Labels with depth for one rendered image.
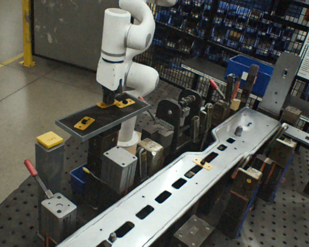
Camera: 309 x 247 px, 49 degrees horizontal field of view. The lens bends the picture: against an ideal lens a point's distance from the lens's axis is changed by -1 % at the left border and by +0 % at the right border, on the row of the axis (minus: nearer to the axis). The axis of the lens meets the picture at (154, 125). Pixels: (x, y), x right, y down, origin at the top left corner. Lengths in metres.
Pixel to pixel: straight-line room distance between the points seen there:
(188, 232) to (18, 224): 0.73
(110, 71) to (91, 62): 2.88
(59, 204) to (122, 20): 0.59
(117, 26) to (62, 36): 3.03
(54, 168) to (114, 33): 0.48
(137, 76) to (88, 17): 2.37
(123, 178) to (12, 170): 1.76
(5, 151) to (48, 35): 1.70
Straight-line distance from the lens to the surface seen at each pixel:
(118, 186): 1.19
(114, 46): 1.15
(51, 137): 1.15
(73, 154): 1.83
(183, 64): 2.27
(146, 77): 1.59
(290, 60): 1.92
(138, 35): 1.12
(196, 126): 1.52
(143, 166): 1.26
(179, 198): 1.22
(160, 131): 1.39
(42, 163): 1.17
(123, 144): 1.77
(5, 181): 2.75
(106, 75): 1.21
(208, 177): 1.35
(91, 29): 3.93
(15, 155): 2.98
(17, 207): 1.57
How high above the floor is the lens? 1.82
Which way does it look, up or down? 31 degrees down
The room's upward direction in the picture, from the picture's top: 11 degrees clockwise
